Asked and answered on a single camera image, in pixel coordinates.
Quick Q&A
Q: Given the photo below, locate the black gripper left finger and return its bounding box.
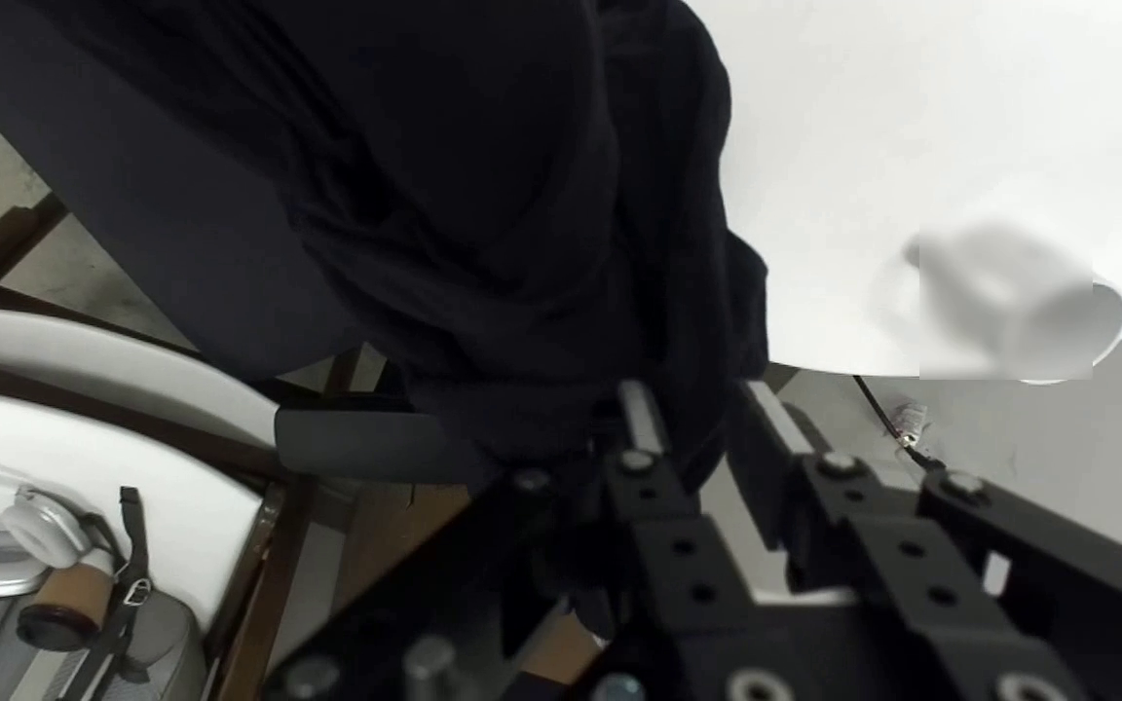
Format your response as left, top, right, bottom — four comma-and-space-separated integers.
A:
593, 380, 873, 701

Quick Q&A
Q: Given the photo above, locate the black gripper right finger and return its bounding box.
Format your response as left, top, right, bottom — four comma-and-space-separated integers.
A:
746, 380, 1122, 701

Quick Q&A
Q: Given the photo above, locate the round white table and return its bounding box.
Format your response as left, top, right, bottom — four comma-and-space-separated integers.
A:
686, 0, 1122, 379

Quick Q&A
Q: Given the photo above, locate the black t-shirt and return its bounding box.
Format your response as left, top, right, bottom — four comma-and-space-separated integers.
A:
0, 0, 764, 480

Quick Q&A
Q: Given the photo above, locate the white mug on round table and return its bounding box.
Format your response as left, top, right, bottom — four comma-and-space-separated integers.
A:
906, 221, 1122, 384

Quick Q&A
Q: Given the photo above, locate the grey office chair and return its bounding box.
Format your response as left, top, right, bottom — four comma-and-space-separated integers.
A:
0, 309, 481, 484

